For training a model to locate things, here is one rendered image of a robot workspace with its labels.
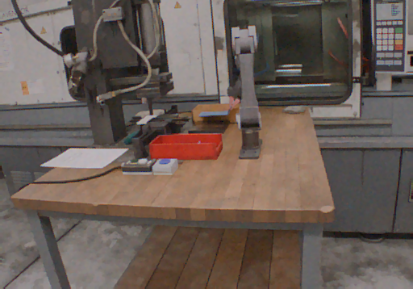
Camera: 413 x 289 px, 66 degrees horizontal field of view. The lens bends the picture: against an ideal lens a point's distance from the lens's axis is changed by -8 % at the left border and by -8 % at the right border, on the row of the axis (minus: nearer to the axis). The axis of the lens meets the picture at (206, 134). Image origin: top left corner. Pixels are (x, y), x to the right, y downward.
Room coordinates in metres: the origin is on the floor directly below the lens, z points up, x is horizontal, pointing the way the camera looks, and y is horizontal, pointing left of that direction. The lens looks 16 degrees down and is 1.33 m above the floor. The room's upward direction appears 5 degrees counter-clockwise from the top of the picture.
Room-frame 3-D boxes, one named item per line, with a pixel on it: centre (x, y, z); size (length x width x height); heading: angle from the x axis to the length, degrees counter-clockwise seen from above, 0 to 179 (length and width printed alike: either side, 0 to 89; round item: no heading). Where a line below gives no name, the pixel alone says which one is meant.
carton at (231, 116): (1.68, -0.08, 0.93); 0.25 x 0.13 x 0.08; 76
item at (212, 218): (1.37, 0.05, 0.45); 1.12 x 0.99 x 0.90; 166
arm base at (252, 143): (1.20, -0.16, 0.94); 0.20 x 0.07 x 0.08; 166
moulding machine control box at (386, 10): (1.66, -0.96, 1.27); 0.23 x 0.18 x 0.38; 162
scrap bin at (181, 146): (1.21, 0.08, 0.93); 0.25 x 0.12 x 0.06; 76
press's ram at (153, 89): (1.45, 0.26, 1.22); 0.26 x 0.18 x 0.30; 76
